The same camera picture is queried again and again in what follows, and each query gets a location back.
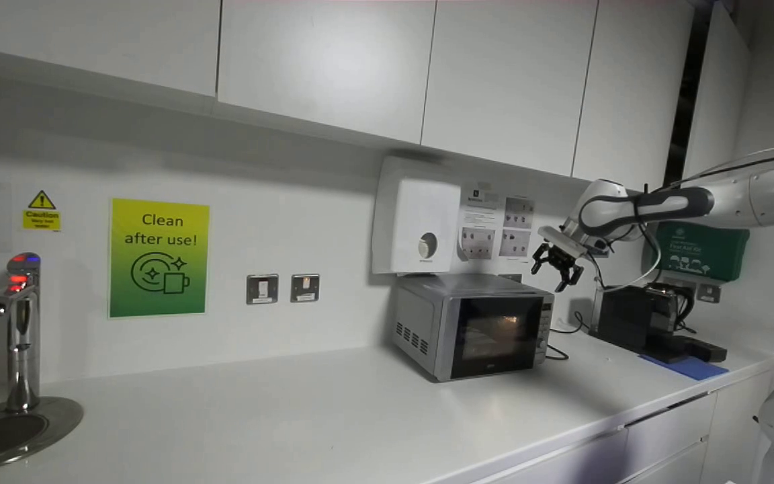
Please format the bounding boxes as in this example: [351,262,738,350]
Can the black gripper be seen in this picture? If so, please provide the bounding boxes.
[531,243,583,293]

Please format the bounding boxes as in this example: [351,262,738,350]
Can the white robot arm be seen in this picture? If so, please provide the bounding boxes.
[531,152,774,290]

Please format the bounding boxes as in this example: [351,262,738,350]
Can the black coffee machine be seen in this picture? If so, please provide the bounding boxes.
[594,282,724,363]

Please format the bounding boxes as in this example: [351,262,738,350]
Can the white paper towel dispenser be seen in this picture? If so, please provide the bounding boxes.
[370,156,462,276]

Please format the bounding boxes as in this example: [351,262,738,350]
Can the green first aid box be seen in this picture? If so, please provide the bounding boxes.
[655,224,749,282]

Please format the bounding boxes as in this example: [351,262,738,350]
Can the white upper cabinets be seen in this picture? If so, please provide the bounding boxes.
[0,0,749,184]

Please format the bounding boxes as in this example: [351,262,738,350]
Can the blue cloth mat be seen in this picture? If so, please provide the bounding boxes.
[646,355,723,383]

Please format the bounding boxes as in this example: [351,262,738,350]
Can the green clean after use sign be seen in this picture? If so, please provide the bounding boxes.
[110,200,208,317]

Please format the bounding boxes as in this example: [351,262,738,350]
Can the yellow warning sticker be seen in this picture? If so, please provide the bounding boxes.
[20,192,62,231]

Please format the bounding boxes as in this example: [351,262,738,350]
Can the chrome hot water tap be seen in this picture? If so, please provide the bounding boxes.
[0,254,82,466]

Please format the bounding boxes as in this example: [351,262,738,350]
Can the double wall power socket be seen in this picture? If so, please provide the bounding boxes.
[566,300,595,328]

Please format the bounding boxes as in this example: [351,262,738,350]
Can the paper notices on wall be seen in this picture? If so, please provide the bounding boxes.
[456,184,531,262]

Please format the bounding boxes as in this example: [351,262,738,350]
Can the steel wall switch right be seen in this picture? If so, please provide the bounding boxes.
[289,276,320,304]

